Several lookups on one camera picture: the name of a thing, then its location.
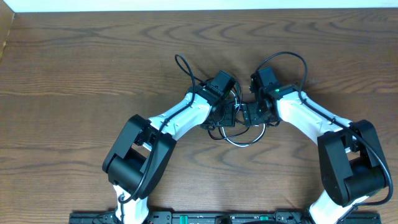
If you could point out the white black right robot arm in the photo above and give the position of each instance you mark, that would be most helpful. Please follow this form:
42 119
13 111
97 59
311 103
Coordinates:
352 164

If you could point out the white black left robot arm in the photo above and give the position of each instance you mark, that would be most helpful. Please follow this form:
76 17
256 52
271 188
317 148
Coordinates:
141 152

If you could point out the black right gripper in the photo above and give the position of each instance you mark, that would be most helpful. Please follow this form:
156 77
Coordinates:
250 116

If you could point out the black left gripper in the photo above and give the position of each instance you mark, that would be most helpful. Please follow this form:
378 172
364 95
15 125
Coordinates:
226 115

